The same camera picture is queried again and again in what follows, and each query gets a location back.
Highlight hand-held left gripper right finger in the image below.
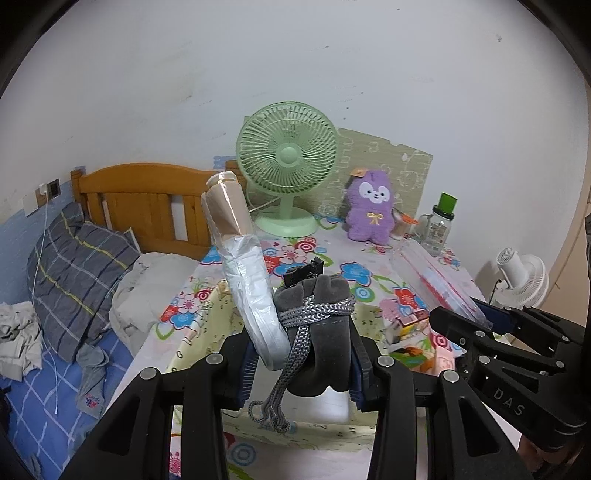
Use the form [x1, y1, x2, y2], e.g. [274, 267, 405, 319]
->
[348, 337, 532, 480]

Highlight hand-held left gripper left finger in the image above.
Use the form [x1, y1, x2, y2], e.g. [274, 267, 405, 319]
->
[60, 332, 259, 480]

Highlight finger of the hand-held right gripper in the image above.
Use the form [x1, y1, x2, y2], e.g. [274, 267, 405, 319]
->
[478, 301, 571, 344]
[429, 307, 497, 356]

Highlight cartoon print tissue pack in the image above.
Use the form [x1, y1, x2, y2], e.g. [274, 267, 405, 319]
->
[390, 330, 462, 374]

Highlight clear plastic zip bag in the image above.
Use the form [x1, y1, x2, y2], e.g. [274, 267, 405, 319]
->
[389, 240, 488, 324]

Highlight grey drawstring pouch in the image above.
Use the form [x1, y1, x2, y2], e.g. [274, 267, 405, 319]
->
[249, 272, 358, 432]

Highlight yellow fabric storage box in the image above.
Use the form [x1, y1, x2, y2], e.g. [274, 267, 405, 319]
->
[165, 281, 384, 450]

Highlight plastic-wrapped tan tube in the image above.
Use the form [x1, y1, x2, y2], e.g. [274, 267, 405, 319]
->
[201, 171, 296, 372]

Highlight white fan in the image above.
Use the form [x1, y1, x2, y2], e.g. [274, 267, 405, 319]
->
[489, 247, 550, 310]

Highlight small red box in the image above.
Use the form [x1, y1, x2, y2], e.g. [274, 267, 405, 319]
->
[385, 308, 432, 333]

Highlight beige wooden door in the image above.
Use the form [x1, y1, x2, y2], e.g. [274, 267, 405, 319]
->
[551, 185, 591, 305]

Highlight glass bottle green lid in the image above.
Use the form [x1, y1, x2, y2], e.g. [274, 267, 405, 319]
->
[418, 193, 457, 257]

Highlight toothpick jar orange lid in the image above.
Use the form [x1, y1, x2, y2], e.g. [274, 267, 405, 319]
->
[392, 208, 419, 240]

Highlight black plastic clip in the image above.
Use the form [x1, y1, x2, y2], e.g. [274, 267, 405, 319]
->
[283, 260, 324, 288]

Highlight white crumpled quilt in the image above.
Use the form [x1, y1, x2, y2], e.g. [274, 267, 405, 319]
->
[108, 251, 201, 358]

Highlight purple plush toy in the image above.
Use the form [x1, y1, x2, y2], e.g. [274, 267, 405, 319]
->
[345, 168, 395, 243]

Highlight grey shorts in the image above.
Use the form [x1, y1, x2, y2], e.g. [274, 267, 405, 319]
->
[76, 344, 112, 421]

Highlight grey plaid pillow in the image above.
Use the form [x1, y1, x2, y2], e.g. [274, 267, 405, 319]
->
[27, 203, 141, 363]

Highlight blue checked bed sheet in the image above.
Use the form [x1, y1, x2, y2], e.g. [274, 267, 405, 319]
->
[0, 332, 134, 480]

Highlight wooden bed headboard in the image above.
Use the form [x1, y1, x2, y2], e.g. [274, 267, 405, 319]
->
[70, 161, 250, 261]

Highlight crumpled grey white clothes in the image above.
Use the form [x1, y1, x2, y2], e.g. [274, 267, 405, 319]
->
[0, 302, 43, 381]

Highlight green desk fan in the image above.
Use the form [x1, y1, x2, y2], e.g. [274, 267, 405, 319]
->
[235, 100, 339, 237]

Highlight beige patterned wall board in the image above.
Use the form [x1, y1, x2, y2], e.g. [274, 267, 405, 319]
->
[318, 127, 435, 222]

